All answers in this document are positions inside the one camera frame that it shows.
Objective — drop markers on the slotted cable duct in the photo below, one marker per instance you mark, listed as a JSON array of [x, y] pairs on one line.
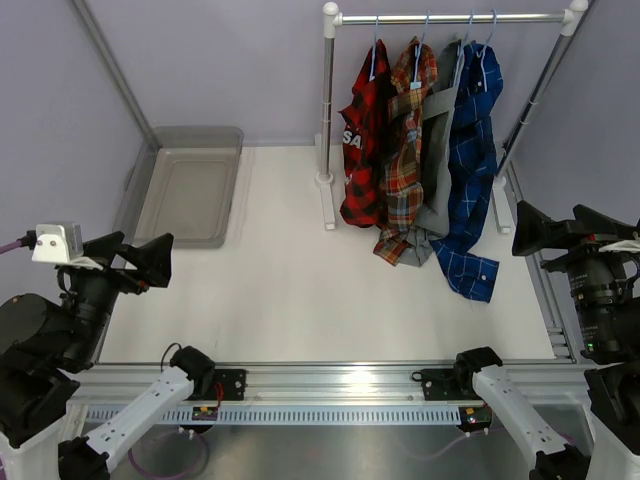
[[313, 415]]

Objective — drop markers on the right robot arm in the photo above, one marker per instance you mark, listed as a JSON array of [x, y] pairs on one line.
[[608, 316]]

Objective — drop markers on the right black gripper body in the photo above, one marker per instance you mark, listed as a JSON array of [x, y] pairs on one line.
[[584, 253]]

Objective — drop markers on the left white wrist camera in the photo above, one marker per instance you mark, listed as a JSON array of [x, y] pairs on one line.
[[57, 243]]

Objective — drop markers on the aluminium frame post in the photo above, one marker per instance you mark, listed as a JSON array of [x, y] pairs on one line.
[[115, 72]]

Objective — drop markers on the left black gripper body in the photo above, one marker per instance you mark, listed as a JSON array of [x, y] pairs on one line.
[[125, 278]]

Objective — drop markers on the grey plastic bin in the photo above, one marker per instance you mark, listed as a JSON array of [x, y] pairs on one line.
[[182, 183]]

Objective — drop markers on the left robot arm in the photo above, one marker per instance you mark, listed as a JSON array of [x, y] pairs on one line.
[[43, 346]]

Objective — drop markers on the grey shirt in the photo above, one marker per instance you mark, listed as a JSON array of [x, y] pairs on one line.
[[432, 219]]

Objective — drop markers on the aluminium mounting rail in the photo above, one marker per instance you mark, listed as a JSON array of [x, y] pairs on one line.
[[349, 384]]

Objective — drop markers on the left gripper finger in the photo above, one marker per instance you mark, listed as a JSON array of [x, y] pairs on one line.
[[152, 262], [104, 248]]

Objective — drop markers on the red black plaid shirt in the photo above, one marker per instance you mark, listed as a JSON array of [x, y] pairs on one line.
[[366, 122]]

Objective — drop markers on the metal clothes rack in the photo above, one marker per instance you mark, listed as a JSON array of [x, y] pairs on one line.
[[569, 19]]

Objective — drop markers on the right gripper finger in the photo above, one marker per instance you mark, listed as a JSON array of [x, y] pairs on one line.
[[598, 223], [536, 231]]

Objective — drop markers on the blue plaid shirt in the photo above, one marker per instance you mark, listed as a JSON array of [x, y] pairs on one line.
[[473, 166]]

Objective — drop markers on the brown orange plaid shirt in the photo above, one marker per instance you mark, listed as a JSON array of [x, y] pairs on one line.
[[402, 191]]

